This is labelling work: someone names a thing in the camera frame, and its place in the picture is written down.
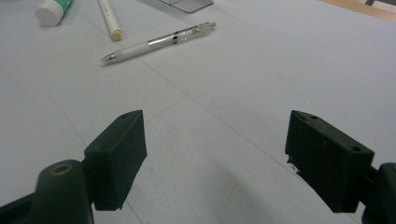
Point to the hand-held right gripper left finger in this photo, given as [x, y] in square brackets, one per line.
[118, 155]

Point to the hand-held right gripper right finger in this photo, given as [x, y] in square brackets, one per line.
[330, 161]

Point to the white marker pen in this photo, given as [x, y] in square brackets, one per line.
[110, 21]

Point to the green label glue stick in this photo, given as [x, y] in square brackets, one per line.
[51, 12]

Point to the clear plastic organizer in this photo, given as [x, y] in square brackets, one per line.
[190, 4]

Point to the wooden table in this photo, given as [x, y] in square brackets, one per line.
[358, 7]

